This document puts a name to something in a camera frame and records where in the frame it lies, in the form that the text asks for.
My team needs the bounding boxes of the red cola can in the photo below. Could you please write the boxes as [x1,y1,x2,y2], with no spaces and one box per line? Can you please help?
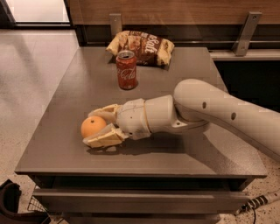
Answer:
[116,50,137,90]

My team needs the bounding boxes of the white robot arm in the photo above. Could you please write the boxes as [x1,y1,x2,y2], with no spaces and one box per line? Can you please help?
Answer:
[82,79,280,161]

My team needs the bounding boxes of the orange fruit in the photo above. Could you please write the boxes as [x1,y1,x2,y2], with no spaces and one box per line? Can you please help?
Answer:
[80,115,107,138]

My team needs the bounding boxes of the dark brown chair part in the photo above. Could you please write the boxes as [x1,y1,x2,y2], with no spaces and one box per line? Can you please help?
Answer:
[0,179,51,224]

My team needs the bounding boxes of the wire basket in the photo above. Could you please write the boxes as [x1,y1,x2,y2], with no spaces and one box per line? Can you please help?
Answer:
[27,196,47,212]

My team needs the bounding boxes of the right metal bracket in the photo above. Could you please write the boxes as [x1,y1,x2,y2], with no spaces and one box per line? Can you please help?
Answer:
[232,11,262,57]

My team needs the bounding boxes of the left metal bracket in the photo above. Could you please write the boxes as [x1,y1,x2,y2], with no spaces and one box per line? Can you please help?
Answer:
[109,13,123,38]

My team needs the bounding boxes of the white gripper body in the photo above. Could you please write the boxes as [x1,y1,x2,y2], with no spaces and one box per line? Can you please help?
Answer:
[116,99,151,140]

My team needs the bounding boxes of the brown chip bag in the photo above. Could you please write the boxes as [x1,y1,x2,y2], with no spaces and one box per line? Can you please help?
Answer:
[107,31,174,67]

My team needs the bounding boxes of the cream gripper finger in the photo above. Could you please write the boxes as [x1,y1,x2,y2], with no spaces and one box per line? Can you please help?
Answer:
[88,104,123,124]
[82,123,129,148]

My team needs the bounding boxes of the metal bracket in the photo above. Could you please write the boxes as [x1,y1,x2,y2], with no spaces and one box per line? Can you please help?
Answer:
[232,11,262,57]
[109,13,123,38]

